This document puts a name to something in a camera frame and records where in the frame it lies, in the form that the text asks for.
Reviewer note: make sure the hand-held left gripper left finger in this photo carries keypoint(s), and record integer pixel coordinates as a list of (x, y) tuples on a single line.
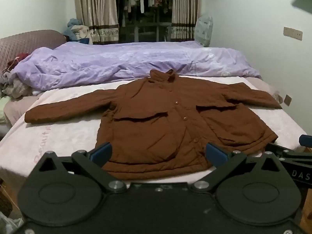
[(102, 152)]

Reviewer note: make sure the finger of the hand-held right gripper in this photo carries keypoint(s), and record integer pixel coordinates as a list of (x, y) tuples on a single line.
[(306, 140), (287, 151)]

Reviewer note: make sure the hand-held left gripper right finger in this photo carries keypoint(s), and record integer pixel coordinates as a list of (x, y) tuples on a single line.
[(215, 154)]

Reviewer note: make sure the brown padded jacket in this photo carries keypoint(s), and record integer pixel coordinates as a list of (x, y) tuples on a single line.
[(156, 131)]

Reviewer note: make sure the grey crumpled clothes pile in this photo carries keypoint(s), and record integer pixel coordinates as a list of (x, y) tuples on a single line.
[(17, 87)]

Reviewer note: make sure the blue and white clothes pile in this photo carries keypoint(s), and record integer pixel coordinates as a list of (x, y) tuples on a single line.
[(75, 29)]

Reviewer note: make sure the rack of hanging clothes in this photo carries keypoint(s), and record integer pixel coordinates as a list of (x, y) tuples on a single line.
[(143, 0)]

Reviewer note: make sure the bed with pink sheet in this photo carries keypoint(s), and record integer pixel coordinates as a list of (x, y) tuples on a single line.
[(61, 131)]

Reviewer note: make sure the purple duvet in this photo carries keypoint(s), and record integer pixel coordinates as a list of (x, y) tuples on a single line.
[(97, 63)]

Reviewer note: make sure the white plastic bag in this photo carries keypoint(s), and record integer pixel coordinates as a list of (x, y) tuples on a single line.
[(9, 224)]

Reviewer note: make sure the red cloth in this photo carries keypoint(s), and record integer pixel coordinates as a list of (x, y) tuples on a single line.
[(22, 56)]

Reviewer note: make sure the fan in plastic cover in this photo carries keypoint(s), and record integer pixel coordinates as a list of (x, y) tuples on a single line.
[(203, 29)]

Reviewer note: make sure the padded mauve headboard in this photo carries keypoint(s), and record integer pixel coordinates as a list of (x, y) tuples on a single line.
[(29, 43)]

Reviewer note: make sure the wall socket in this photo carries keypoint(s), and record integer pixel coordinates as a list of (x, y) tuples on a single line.
[(288, 100)]

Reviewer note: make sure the wall switch plate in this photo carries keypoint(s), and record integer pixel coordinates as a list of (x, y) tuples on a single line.
[(293, 33)]

